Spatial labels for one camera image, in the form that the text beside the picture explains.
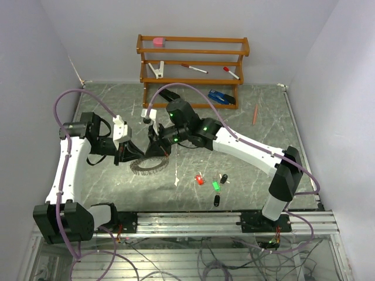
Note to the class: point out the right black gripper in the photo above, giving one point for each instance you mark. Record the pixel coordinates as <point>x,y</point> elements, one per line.
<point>156,147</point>

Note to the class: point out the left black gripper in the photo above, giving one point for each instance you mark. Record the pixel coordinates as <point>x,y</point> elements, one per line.
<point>127,151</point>

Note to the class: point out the metal disc with keyrings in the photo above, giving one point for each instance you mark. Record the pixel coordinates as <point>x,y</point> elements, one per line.
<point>149,166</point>

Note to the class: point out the red key tag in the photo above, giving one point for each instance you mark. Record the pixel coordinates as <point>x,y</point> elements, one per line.
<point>199,179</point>

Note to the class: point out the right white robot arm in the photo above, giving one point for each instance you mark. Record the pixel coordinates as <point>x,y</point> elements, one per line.
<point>284,166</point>

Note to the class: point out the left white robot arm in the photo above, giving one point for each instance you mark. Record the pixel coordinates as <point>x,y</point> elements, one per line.
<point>63,214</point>

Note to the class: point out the black stapler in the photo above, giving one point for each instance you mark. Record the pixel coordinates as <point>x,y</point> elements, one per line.
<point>169,95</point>

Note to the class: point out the green key tag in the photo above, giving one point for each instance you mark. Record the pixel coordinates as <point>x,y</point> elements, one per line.
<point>216,187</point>

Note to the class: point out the black key tag upper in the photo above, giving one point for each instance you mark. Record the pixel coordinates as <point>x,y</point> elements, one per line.
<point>223,178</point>

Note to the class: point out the white plastic clip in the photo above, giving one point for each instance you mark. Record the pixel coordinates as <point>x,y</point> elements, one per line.
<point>158,72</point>

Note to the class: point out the wooden three-tier shelf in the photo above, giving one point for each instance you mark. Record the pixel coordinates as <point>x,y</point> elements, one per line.
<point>207,53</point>

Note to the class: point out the blue stapler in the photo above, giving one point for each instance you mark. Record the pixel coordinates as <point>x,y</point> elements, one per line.
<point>221,98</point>

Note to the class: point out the red-capped marker left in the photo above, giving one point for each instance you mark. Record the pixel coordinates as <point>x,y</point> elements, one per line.
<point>194,68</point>

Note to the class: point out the red-capped marker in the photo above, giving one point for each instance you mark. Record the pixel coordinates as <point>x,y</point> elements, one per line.
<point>194,68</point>
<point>231,73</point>

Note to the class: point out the pink eraser block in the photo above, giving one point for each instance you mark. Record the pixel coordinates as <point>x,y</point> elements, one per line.
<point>158,42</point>

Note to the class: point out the red-capped marker right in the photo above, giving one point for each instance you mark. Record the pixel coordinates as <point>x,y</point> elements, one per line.
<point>231,73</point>

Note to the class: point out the orange pencil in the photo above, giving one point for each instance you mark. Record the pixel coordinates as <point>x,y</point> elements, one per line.
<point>255,114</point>

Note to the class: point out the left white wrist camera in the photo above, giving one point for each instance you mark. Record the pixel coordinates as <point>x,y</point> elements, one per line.
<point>121,131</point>

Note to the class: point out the aluminium mounting rail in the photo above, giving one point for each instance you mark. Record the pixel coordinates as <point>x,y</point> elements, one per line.
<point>223,223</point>

